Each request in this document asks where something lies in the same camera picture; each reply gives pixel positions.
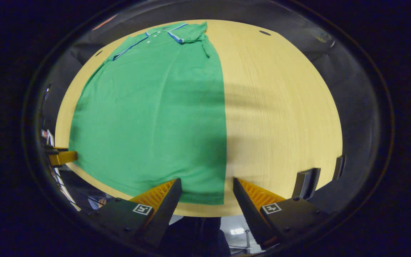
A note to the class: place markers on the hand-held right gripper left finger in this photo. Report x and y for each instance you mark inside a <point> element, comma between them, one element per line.
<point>162,217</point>

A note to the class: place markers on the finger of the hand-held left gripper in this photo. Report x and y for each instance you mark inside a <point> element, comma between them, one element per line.
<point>64,157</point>

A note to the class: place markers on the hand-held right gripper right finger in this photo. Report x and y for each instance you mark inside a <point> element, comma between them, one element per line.
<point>250,217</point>

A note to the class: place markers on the green T-shirt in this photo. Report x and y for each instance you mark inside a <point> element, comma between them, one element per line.
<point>155,117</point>

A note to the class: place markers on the white red printed board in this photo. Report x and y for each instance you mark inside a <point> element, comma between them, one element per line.
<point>47,135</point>

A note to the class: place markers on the dark grey curved panel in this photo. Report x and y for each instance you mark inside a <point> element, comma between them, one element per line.
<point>307,184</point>
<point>339,167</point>

